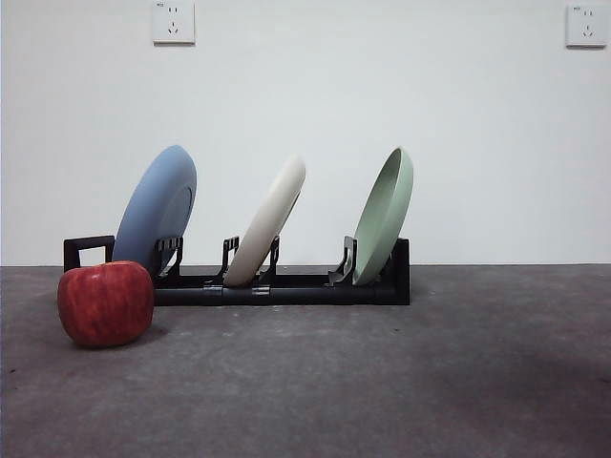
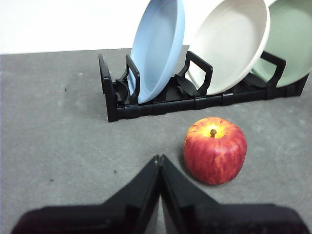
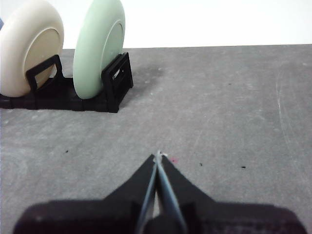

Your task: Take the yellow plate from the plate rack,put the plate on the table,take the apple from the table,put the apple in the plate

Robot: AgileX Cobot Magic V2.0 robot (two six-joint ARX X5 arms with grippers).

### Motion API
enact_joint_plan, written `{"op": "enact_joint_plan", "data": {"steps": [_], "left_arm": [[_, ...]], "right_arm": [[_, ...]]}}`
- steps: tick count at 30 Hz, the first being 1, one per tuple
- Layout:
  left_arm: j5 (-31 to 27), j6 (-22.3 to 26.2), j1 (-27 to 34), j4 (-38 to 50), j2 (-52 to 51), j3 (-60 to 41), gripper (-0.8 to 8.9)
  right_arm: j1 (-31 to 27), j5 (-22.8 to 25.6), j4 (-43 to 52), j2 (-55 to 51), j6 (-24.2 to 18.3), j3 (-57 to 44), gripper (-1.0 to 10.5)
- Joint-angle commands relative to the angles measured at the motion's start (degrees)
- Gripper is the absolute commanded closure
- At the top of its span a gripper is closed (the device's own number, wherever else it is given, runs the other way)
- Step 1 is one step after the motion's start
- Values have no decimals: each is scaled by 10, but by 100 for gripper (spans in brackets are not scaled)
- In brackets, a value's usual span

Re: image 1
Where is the cream yellow plate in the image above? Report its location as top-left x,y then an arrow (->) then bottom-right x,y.
223,153 -> 306,288

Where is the red apple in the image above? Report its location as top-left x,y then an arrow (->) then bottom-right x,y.
56,260 -> 156,348

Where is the black plate rack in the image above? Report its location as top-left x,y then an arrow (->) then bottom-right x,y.
63,235 -> 411,307

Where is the green plate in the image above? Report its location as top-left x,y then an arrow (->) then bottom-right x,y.
352,146 -> 415,287

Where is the blue plate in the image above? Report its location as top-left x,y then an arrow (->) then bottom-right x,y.
110,144 -> 199,277

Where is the white wall socket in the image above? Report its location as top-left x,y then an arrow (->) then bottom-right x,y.
565,4 -> 607,49
152,1 -> 196,47

